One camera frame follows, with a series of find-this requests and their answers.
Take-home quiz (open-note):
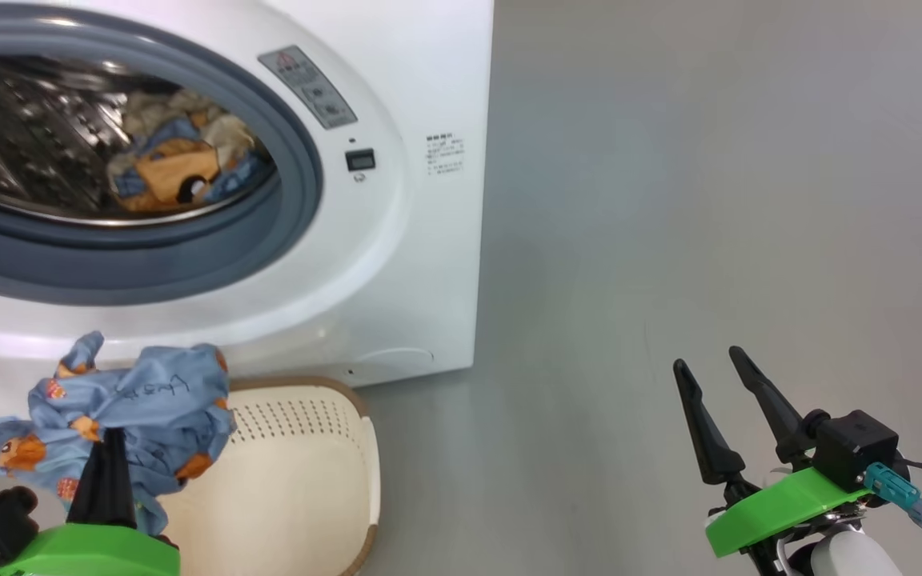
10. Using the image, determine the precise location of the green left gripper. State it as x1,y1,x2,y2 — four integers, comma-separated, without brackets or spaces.
0,428,182,576

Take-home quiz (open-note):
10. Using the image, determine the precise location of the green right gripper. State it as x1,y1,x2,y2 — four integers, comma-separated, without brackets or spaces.
673,346,878,576

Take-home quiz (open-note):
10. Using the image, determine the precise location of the blue printed garment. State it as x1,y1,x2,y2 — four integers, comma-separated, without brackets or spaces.
0,331,238,537

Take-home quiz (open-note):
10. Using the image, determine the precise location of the cream and orange garment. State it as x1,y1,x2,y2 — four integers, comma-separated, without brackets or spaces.
105,88,278,213

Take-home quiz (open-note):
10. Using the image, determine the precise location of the round filter cover on washer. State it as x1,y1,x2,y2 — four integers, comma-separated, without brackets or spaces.
349,346,435,377

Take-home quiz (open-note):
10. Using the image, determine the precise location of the white front-load washing machine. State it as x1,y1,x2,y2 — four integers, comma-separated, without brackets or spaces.
0,0,495,421

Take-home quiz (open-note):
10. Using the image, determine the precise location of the stainless steel washer drum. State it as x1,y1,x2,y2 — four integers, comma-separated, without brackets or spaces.
0,54,282,229

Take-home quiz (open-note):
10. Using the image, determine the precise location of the cream perforated laundry basket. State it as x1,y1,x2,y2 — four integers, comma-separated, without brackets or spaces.
153,376,382,576

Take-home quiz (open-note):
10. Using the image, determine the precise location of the grey warning sticker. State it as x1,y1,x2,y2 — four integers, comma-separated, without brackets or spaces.
258,45,359,130

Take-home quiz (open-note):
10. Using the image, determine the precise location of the black cable with teal plug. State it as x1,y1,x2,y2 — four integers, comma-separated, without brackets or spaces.
864,460,922,538

